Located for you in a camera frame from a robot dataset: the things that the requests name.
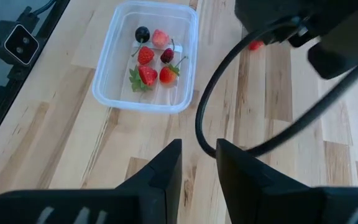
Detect small plain red strawberry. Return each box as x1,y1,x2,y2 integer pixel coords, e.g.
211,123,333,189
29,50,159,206
137,45,155,65

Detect black table-level camera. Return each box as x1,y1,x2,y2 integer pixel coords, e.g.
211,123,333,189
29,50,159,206
0,6,40,67

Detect red strawberry small green leaf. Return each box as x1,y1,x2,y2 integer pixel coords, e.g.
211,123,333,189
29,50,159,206
158,55,188,85

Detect black camera cable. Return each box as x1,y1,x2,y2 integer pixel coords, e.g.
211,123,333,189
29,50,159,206
31,0,57,17

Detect pale pink strawberry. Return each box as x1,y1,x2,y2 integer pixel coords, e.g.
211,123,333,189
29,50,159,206
151,29,170,49

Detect dark red cherry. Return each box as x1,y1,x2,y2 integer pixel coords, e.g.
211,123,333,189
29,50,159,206
159,38,176,65

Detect red strawberry with green leaves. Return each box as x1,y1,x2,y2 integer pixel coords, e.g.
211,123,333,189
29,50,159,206
128,64,159,93
247,39,265,52

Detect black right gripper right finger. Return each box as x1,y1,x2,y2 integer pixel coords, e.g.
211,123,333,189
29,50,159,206
215,138,358,224

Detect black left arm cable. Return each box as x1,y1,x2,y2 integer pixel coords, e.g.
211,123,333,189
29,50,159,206
195,15,358,159

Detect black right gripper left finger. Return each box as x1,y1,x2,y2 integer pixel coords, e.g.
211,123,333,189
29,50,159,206
0,138,183,224

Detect clear plastic tupperware container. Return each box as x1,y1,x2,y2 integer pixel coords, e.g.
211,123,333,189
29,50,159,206
91,0,200,115

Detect black cherry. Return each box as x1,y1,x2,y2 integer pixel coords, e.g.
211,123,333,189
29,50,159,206
131,26,151,58

